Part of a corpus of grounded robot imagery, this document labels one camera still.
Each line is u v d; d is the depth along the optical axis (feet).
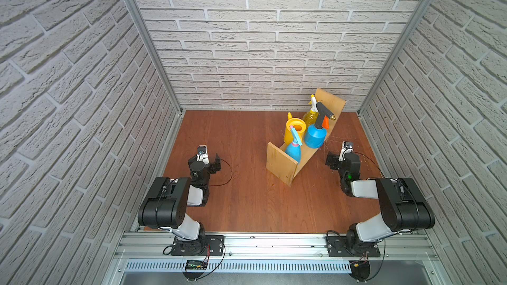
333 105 2.87
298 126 2.89
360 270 2.28
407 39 2.81
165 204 1.49
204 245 2.38
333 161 2.81
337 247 2.41
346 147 2.66
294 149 2.62
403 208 1.51
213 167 2.74
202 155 2.59
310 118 3.11
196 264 2.34
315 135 2.92
